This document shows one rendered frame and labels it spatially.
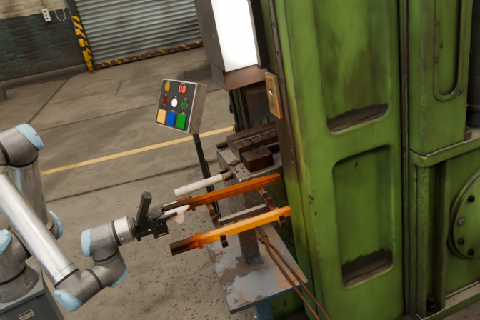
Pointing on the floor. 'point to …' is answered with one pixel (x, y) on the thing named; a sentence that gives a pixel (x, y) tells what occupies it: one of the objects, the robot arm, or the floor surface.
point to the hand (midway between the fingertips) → (185, 203)
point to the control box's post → (203, 166)
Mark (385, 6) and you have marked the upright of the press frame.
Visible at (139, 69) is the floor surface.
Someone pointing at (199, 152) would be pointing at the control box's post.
